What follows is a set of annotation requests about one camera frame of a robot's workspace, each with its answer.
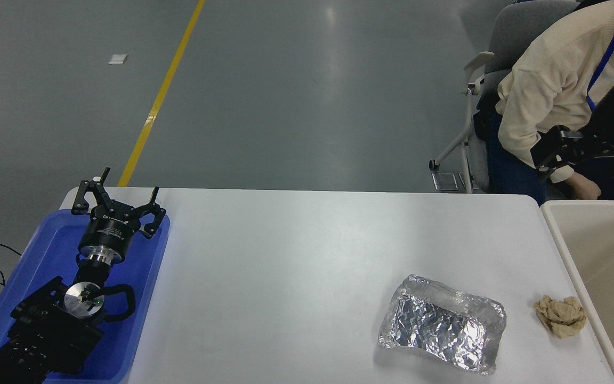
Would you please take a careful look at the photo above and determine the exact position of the blue plastic tray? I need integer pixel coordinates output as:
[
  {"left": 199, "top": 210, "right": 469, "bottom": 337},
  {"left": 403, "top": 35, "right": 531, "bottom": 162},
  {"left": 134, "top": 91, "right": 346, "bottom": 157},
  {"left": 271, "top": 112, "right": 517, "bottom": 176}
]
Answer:
[{"left": 0, "top": 209, "right": 172, "bottom": 384}]

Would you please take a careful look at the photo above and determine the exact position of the crumpled tan paper ball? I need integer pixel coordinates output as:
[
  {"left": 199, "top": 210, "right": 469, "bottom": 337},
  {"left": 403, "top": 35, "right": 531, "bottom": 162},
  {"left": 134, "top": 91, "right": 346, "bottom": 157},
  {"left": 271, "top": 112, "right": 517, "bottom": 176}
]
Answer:
[{"left": 534, "top": 295, "right": 588, "bottom": 339}]

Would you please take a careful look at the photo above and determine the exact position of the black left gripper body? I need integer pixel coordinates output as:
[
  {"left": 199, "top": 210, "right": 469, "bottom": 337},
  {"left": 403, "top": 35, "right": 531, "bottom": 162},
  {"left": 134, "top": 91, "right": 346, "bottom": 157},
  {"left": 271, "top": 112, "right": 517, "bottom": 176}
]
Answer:
[{"left": 78, "top": 202, "right": 143, "bottom": 254}]

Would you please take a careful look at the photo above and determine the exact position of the silver foil tray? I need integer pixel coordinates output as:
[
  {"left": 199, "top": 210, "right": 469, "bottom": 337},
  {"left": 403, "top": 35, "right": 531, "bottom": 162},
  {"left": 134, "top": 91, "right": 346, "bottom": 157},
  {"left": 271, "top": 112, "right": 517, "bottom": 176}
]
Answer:
[{"left": 377, "top": 274, "right": 507, "bottom": 375}]

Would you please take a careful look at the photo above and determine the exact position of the person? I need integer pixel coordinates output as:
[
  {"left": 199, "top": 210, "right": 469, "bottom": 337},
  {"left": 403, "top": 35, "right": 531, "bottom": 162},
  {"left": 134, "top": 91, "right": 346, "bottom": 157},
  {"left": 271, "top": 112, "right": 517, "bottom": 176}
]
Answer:
[{"left": 486, "top": 0, "right": 614, "bottom": 206}]

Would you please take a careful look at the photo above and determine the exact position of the grey office chair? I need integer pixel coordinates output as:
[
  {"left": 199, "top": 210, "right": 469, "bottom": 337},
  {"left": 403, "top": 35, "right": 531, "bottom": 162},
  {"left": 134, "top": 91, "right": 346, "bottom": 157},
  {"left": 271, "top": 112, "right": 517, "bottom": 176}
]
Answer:
[{"left": 429, "top": 0, "right": 579, "bottom": 194}]

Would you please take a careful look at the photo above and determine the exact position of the person's right hand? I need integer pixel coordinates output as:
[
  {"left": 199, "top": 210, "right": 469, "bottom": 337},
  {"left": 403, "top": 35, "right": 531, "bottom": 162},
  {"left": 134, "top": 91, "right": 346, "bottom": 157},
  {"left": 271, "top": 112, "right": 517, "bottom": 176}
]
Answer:
[{"left": 567, "top": 173, "right": 603, "bottom": 202}]

